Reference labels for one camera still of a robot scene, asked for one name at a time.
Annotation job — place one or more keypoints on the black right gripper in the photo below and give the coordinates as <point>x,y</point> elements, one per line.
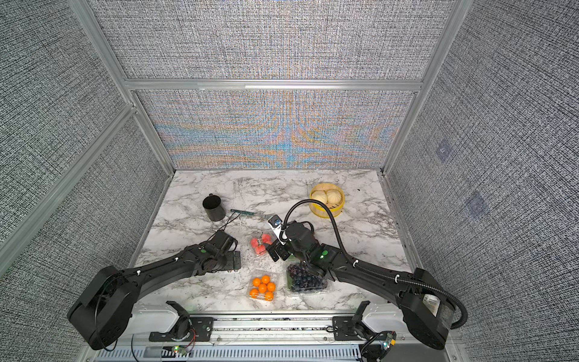
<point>280,249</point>

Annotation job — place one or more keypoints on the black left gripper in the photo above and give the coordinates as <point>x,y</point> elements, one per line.
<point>232,264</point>

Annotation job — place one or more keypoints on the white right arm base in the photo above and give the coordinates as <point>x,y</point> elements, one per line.
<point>371,319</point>

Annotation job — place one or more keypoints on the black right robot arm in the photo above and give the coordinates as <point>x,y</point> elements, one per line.
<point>428,311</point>

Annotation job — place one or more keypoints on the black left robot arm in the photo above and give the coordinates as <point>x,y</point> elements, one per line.
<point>104,309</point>

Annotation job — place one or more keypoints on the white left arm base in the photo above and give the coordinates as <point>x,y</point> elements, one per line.
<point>170,320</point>

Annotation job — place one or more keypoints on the clear box of blueberries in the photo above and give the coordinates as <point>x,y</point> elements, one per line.
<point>299,281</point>

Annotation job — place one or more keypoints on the clear box of strawberries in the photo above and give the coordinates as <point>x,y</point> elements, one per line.
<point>260,245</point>

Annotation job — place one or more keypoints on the clear box of oranges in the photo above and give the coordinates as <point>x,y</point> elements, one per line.
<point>263,286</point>

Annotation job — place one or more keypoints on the black metal cup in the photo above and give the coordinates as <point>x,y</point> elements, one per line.
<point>213,208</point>

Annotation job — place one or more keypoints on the left steamed bun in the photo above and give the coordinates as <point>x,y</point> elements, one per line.
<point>320,196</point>

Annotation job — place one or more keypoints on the steamed bun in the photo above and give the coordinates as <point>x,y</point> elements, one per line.
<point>320,196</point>
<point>334,197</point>

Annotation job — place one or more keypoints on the right steamed bun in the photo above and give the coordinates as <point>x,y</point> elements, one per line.
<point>334,197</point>

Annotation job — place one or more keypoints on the yellow bamboo steamer basket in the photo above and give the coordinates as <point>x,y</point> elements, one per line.
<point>326,186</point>

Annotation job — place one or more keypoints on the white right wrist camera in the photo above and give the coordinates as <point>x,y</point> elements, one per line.
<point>276,224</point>

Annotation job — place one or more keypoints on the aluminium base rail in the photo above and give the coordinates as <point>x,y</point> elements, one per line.
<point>288,336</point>

